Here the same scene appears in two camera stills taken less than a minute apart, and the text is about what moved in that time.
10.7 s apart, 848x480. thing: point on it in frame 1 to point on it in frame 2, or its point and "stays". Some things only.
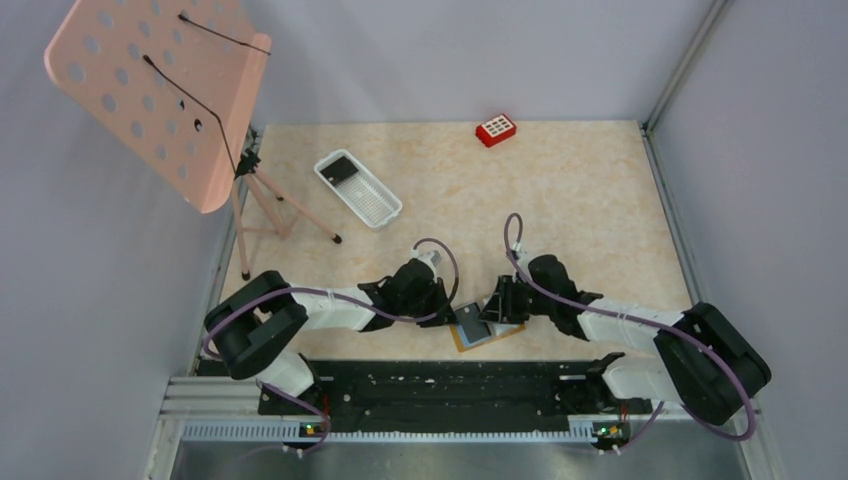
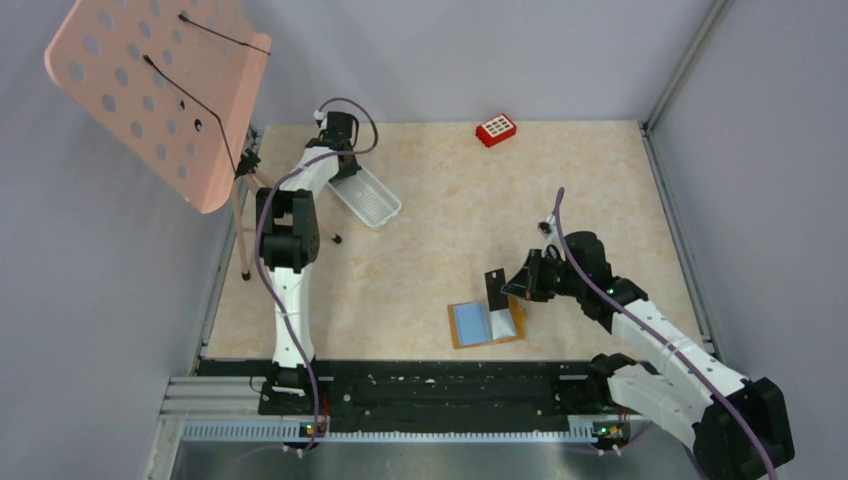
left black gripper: [446, 319] to [348, 171]
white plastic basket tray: [369, 199] stays
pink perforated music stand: [180, 80] stays
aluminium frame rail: [656, 158] stays
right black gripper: [501, 305] to [526, 282]
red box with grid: [495, 130] stays
